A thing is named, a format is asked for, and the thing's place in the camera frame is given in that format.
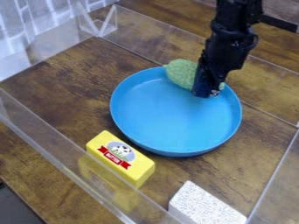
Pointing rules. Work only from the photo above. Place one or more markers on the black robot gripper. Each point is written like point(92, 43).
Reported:
point(231, 41)

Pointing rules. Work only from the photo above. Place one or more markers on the green bitter gourd toy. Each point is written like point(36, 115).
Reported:
point(180, 71)

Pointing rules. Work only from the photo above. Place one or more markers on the blue round tray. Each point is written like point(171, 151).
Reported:
point(166, 120)

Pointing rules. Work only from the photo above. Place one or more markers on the black baseboard strip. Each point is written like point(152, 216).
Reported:
point(279, 23)

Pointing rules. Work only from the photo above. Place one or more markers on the yellow butter block toy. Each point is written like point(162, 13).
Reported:
point(131, 164)

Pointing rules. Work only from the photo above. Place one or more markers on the white speckled foam block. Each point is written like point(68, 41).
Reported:
point(196, 207)

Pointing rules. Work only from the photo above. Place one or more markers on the white sheer curtain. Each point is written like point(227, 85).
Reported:
point(39, 28)

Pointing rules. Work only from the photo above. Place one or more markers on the clear acrylic corner bracket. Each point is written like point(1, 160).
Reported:
point(98, 27)

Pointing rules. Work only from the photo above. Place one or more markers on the clear acrylic enclosure wall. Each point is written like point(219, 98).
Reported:
point(54, 108)

